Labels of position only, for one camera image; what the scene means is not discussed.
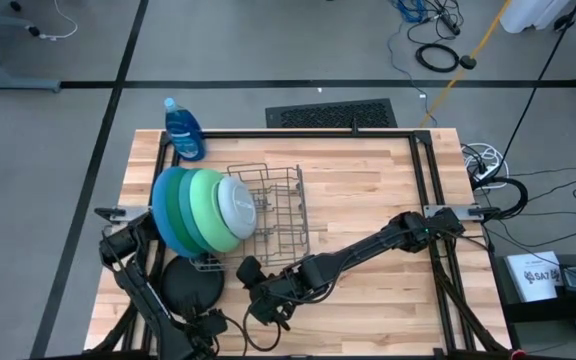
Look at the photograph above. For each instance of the black floor vent grate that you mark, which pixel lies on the black floor vent grate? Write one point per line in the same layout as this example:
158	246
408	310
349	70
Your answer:
333	115

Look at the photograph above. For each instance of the black power strip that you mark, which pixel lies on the black power strip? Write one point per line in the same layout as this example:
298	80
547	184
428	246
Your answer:
450	24

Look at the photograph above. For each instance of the light green plate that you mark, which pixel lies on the light green plate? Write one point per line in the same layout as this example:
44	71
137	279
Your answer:
205	215

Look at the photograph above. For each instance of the black side cabinet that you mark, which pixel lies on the black side cabinet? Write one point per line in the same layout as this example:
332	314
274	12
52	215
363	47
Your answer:
543	312

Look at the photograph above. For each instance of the pale blue plate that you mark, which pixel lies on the pale blue plate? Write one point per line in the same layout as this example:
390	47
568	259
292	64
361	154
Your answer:
238	207

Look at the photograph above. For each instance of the white power strip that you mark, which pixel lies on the white power strip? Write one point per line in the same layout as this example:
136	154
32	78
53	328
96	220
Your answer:
485	172

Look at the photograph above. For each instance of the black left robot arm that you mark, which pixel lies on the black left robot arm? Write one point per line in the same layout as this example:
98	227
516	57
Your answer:
143	300

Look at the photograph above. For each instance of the white booklet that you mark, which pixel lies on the white booklet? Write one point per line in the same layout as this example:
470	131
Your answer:
533	277

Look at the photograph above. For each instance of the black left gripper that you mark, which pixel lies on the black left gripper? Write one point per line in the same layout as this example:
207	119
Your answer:
208	327

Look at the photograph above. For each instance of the blue dish soap bottle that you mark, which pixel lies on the blue dish soap bottle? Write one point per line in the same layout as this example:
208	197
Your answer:
184	132

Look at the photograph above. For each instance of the teal plate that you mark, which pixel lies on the teal plate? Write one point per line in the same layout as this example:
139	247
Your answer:
184	200

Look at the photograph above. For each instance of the black plate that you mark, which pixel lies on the black plate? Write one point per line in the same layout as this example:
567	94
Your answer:
190	285

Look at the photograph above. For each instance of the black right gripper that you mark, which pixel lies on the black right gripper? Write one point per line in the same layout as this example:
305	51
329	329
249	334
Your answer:
275	297

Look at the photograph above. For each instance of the red button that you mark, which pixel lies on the red button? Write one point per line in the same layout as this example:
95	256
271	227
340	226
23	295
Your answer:
518	354

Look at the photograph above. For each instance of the round black floor base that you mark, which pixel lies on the round black floor base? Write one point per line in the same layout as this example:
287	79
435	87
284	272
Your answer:
468	62

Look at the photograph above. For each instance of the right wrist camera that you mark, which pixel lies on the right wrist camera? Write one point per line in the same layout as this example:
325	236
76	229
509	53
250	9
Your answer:
250	270

